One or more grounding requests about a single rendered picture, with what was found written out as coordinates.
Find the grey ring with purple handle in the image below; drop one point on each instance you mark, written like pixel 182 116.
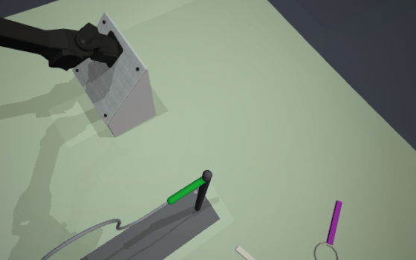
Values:
pixel 332 230

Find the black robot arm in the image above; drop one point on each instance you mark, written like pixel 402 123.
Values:
pixel 63 48

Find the grey loop with straight flat handle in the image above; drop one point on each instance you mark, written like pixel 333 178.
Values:
pixel 244 253

